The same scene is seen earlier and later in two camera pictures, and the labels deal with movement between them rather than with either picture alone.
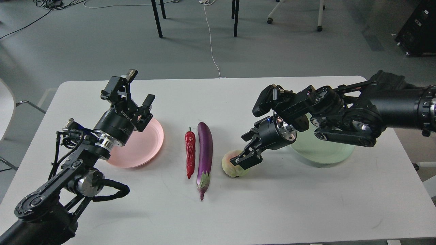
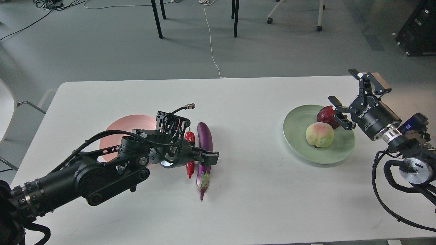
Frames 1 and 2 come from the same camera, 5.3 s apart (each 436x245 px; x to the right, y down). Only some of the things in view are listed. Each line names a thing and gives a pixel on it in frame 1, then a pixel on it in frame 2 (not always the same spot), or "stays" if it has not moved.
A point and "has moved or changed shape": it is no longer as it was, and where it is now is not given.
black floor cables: [51, 5] stays
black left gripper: [119, 123] to [171, 156]
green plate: [313, 149] stays
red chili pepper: [190, 139] stays
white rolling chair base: [322, 7] stays
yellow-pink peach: [229, 167] has moved or changed shape
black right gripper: [271, 133] to [373, 116]
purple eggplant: [204, 157] stays
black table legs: [157, 22] stays
